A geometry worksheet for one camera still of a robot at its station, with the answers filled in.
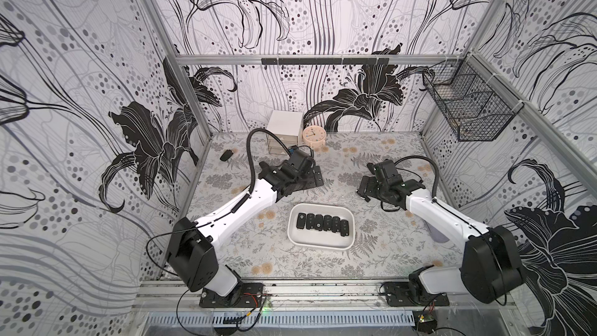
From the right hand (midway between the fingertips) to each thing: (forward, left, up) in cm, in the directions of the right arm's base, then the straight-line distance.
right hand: (372, 185), depth 89 cm
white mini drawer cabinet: (+29, +34, +5) cm, 45 cm away
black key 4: (-12, +18, -6) cm, 22 cm away
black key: (+20, +64, -5) cm, 67 cm away
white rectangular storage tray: (-18, +21, -8) cm, 29 cm away
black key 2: (-12, +24, -7) cm, 28 cm away
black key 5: (-13, +15, -6) cm, 20 cm away
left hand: (-4, +24, +8) cm, 26 cm away
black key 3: (-12, +21, -7) cm, 25 cm away
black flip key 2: (-14, +11, -7) cm, 19 cm away
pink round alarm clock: (+32, +22, -6) cm, 39 cm away
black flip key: (-11, +28, -7) cm, 31 cm away
